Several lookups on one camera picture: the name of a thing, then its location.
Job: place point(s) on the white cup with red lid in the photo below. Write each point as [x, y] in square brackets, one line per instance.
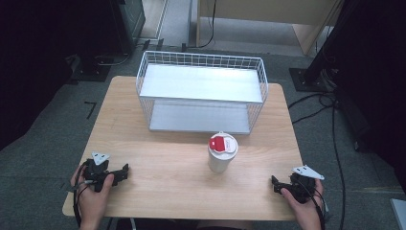
[221, 153]

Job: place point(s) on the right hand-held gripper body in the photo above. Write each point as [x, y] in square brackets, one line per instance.
[303, 187]

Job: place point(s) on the black metal stand with base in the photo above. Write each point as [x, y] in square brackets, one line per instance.
[314, 76]

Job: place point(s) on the black stand base plate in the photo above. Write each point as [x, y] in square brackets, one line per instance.
[92, 72]

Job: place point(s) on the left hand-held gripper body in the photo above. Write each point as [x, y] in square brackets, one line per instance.
[95, 171]

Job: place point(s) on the person's left hand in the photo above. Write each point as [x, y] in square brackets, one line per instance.
[92, 199]

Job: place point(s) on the pale flat box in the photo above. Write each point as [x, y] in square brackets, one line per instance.
[399, 214]

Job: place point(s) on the light wooden furniture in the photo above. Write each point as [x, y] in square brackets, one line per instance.
[271, 9]

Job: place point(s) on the dark cabinet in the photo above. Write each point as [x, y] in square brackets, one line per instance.
[129, 22]

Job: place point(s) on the person's right hand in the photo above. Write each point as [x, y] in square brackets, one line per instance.
[306, 211]

